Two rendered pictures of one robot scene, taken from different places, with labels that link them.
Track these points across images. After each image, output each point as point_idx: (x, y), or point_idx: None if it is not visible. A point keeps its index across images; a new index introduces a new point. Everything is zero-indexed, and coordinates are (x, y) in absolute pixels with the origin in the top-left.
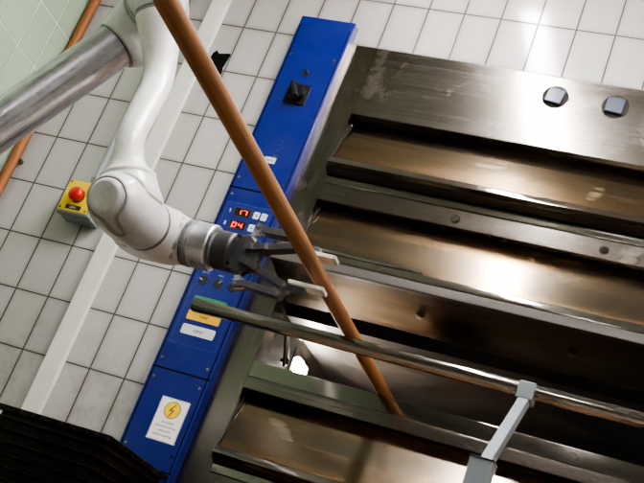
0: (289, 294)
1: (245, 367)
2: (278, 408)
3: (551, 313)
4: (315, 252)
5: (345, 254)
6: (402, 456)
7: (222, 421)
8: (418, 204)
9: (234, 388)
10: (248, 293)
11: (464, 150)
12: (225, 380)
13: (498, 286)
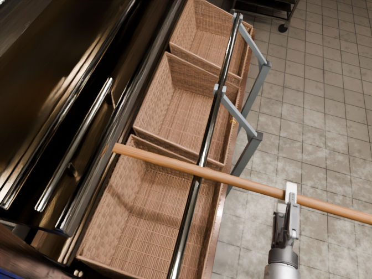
0: (273, 212)
1: (30, 252)
2: None
3: (168, 23)
4: (295, 196)
5: (78, 144)
6: None
7: (45, 264)
8: (18, 6)
9: (35, 259)
10: None
11: None
12: (29, 270)
13: (102, 14)
